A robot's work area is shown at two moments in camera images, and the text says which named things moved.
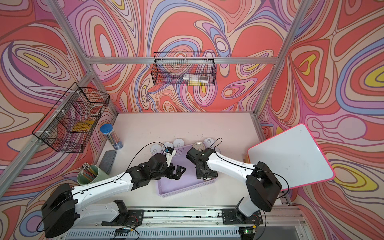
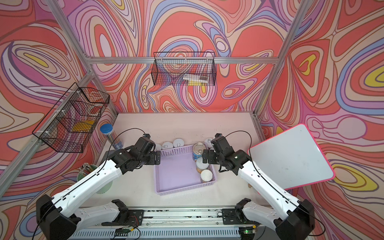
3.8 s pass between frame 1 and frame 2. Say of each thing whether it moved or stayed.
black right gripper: moved
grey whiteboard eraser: stayed
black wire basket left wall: stayed
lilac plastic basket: stayed
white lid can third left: stayed
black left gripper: moved
